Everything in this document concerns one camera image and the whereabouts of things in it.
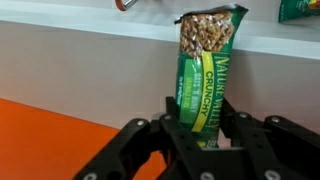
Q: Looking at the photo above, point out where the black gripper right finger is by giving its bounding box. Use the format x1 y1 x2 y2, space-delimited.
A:
218 97 320 180

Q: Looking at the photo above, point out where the chrome faucet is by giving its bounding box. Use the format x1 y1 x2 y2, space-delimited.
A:
114 0 138 12

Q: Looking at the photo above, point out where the green granola bar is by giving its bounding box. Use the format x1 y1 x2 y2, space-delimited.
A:
174 3 250 150

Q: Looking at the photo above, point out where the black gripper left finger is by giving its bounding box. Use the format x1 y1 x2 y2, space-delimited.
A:
73 96 205 180

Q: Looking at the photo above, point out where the white backsplash strip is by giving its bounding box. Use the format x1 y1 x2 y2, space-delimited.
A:
0 19 320 136

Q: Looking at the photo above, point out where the green yellow snack bag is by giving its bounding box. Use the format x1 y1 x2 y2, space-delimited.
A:
278 0 320 24

